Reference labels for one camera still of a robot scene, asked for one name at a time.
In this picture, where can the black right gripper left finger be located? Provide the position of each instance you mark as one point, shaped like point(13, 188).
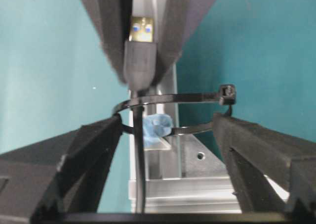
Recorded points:
point(63, 173)

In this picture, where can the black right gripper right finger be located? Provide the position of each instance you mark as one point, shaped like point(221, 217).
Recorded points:
point(271, 172)

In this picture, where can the aluminium extrusion frame rail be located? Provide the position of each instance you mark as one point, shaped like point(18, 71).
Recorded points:
point(182, 174)

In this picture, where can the black zip tie loop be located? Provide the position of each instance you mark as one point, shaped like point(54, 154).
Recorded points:
point(226, 95)

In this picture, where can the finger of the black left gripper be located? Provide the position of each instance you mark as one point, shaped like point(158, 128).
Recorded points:
point(111, 19)
point(180, 20)

